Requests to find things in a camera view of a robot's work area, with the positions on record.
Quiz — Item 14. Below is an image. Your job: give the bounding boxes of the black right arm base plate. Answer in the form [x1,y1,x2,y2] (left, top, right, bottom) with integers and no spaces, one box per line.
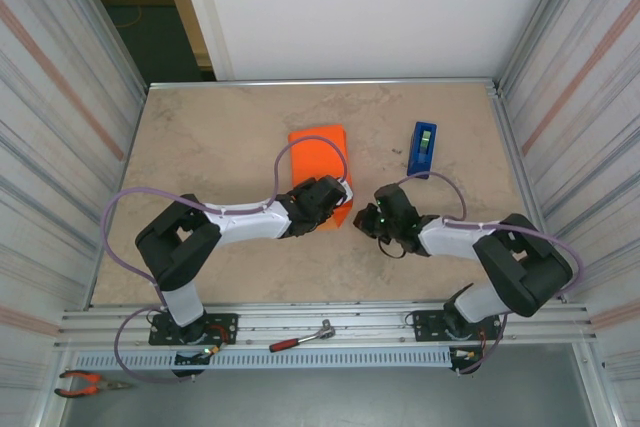
[412,309,503,343]

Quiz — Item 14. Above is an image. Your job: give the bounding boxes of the long aluminium base rail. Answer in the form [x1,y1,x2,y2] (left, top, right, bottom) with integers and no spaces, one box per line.
[53,301,599,351]

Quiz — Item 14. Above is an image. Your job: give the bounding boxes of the aluminium table end rail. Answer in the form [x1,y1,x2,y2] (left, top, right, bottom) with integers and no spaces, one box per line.
[148,77,501,93]

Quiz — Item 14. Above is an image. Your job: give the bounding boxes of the orange handled pliers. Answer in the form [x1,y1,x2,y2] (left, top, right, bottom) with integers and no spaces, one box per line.
[53,369,135,399]

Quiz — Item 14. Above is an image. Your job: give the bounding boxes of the red handled ratchet wrench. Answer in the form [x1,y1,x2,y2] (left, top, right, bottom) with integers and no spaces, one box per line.
[268,318,337,353]

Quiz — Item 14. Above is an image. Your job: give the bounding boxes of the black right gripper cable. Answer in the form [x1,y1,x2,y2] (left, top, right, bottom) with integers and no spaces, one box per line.
[377,235,407,261]

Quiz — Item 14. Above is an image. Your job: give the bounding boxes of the orange wrapping paper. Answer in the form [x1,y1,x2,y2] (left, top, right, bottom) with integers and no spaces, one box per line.
[288,122,355,234]

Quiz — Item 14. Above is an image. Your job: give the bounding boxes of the blue tape dispenser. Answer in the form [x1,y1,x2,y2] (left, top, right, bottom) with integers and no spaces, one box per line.
[406,120,439,179]

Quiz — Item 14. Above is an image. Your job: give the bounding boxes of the grey slotted cable duct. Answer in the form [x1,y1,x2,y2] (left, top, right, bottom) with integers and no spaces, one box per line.
[73,349,454,369]

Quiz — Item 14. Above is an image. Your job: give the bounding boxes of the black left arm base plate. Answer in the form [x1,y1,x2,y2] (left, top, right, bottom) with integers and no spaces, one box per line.
[148,312,239,347]

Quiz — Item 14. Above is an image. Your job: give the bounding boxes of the aluminium table side rail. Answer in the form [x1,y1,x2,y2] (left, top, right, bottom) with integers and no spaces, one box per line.
[487,81,569,304]

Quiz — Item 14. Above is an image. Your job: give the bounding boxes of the aluminium frame post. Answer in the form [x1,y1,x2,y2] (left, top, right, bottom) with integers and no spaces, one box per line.
[493,0,594,93]

